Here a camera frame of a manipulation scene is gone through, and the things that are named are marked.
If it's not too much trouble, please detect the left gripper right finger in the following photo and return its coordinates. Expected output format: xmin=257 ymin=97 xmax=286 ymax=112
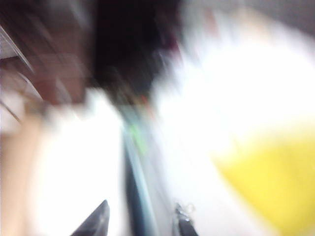
xmin=174 ymin=203 xmax=198 ymax=236

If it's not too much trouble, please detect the pale yellow paperback book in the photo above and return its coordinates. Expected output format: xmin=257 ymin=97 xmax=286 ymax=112
xmin=213 ymin=136 xmax=315 ymax=236

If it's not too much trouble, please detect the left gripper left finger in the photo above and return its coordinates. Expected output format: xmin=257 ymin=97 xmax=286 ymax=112
xmin=70 ymin=199 xmax=110 ymax=236

